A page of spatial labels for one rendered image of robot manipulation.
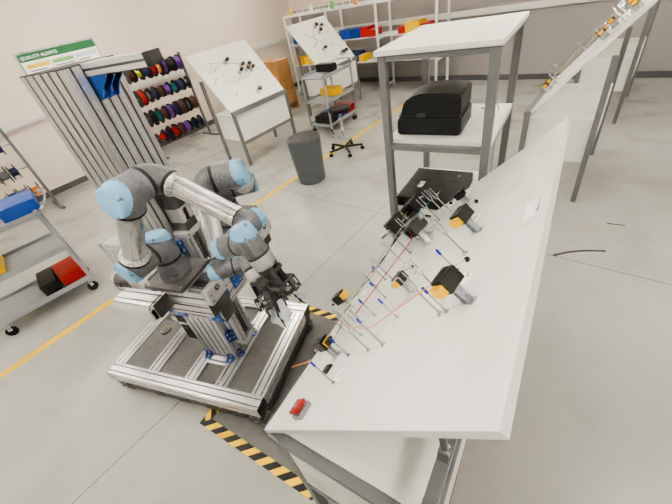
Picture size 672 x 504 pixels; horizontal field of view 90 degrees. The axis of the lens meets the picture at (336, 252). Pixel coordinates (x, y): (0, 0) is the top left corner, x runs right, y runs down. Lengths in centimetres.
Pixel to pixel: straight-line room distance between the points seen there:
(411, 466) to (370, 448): 15
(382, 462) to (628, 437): 152
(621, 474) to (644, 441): 24
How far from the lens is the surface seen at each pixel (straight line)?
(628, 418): 259
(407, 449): 138
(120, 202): 125
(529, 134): 398
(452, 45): 154
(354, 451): 140
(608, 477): 239
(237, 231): 101
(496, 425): 56
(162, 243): 164
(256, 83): 632
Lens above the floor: 209
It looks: 38 degrees down
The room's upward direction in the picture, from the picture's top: 13 degrees counter-clockwise
